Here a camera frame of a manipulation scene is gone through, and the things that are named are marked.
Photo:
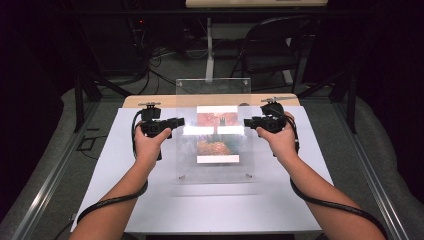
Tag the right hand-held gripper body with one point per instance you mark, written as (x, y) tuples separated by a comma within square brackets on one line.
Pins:
[(275, 120)]

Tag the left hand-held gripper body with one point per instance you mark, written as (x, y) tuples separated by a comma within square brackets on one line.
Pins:
[(151, 128)]

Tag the clear acrylic photo frame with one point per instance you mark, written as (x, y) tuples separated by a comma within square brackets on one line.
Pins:
[(216, 133)]

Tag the person's left hand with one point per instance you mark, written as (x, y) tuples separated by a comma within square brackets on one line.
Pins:
[(148, 148)]

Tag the person's right hand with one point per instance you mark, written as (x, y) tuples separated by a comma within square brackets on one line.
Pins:
[(283, 143)]

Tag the wooden table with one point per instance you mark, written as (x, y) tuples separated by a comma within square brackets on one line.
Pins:
[(166, 100)]

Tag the black folding chair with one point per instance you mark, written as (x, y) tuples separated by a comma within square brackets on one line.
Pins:
[(266, 61)]

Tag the white-legged desk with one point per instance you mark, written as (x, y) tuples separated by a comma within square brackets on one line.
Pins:
[(209, 60)]

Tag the black metal stand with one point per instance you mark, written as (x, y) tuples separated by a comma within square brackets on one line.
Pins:
[(351, 100), (79, 100)]

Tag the dark computer tower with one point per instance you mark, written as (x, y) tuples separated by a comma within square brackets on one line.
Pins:
[(138, 40)]

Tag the white board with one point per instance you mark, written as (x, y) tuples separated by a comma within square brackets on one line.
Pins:
[(213, 210)]

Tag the aluminium rail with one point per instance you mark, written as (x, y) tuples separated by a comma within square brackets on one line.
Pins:
[(373, 173), (50, 186)]

